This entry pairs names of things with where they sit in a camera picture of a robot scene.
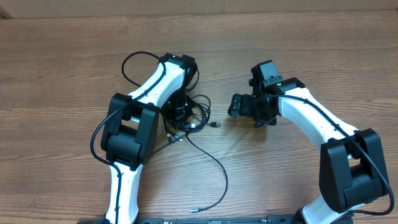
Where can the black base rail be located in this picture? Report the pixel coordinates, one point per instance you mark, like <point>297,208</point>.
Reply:
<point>217,220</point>

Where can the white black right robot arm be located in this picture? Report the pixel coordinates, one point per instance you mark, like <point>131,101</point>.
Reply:
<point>353,176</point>

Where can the cardboard back wall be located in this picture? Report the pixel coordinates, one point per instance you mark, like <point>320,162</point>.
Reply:
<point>31,9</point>

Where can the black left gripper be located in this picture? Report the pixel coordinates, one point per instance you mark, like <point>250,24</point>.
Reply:
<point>175,119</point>

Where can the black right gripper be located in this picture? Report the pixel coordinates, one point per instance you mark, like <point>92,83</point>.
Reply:
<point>241,104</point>

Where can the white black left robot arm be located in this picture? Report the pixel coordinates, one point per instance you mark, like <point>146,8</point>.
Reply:
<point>129,131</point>

